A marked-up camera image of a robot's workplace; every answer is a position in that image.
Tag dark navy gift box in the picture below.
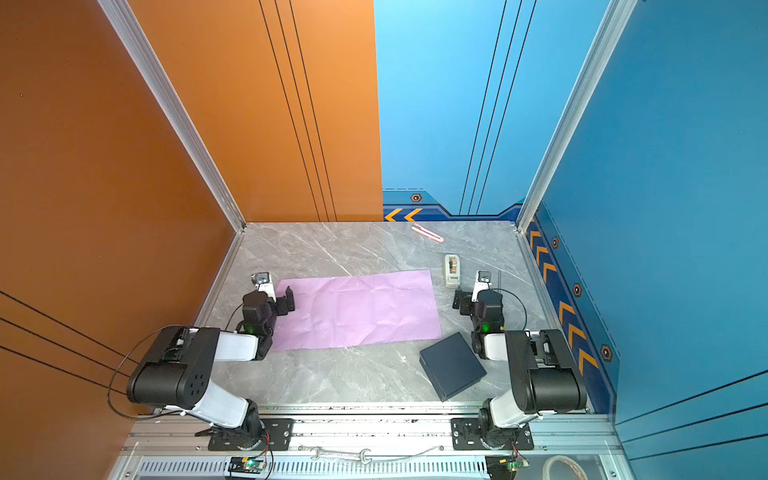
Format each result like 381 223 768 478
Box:
419 333 487 402

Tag pink wrapping paper sheet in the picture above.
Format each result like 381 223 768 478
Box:
272 270 442 351

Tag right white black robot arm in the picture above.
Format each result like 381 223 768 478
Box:
453 288 588 450

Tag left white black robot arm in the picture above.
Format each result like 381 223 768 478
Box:
126 288 295 451

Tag white tape dispenser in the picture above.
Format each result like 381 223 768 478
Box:
443 254 461 289

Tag pink scissors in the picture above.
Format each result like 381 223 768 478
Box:
411 224 444 243

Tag right green circuit board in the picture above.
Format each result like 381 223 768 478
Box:
485 457 521 480

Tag green circuit board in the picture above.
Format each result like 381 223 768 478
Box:
225 456 269 479
485 457 521 480

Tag left green circuit board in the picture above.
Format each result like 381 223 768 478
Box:
225 456 269 479

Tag white tape roll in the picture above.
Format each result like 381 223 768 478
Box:
542 455 589 480

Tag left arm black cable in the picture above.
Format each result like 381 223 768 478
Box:
106 302 244 421

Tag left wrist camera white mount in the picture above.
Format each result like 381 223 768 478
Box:
251 272 276 301

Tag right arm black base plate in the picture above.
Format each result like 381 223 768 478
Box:
450 417 535 451

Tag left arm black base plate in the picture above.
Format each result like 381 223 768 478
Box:
207 417 294 453

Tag silver wrench on rail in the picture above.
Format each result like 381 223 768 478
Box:
298 445 372 465

